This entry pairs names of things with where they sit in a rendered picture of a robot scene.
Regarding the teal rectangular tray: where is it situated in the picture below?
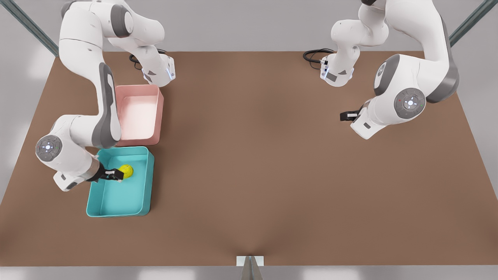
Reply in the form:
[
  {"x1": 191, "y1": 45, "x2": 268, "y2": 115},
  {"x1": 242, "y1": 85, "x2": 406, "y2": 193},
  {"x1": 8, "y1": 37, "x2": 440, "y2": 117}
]
[{"x1": 86, "y1": 146, "x2": 155, "y2": 217}]

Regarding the pink rectangular tray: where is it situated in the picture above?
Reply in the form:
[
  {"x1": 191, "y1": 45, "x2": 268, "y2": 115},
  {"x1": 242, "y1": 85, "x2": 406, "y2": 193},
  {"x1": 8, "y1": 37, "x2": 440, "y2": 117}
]
[{"x1": 115, "y1": 84, "x2": 164, "y2": 147}]

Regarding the black cable loop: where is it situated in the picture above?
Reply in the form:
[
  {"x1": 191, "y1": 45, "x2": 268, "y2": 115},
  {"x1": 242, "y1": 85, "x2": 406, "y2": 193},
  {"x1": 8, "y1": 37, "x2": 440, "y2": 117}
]
[
  {"x1": 129, "y1": 49, "x2": 168, "y2": 71},
  {"x1": 303, "y1": 49, "x2": 336, "y2": 71}
]

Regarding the silver frame post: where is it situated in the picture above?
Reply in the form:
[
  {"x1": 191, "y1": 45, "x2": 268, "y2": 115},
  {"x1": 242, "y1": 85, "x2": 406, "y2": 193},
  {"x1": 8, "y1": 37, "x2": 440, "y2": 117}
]
[
  {"x1": 0, "y1": 0, "x2": 60, "y2": 57},
  {"x1": 449, "y1": 0, "x2": 498, "y2": 47},
  {"x1": 237, "y1": 255, "x2": 265, "y2": 280}
]

